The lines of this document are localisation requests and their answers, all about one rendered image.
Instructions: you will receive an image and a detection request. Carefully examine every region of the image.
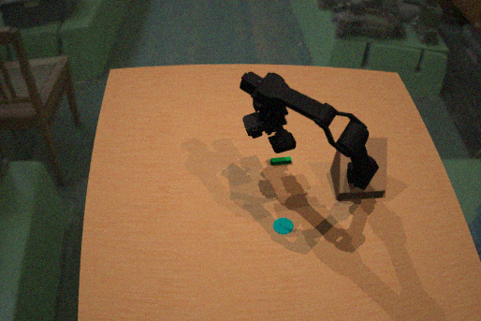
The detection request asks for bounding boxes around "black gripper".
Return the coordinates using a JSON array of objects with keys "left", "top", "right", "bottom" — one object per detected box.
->
[{"left": 253, "top": 100, "right": 297, "bottom": 153}]

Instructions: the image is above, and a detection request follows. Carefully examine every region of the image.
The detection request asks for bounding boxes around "green rectangular post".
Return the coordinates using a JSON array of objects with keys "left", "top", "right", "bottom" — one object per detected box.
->
[{"left": 270, "top": 156, "right": 292, "bottom": 166}]

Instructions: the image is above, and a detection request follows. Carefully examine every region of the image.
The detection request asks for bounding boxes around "teal circle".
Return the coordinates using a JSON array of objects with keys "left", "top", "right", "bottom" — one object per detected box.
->
[{"left": 273, "top": 218, "right": 294, "bottom": 234}]

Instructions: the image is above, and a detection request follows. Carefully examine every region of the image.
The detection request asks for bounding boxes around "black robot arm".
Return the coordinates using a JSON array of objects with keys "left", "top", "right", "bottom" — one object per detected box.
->
[{"left": 240, "top": 72, "right": 379, "bottom": 190}]

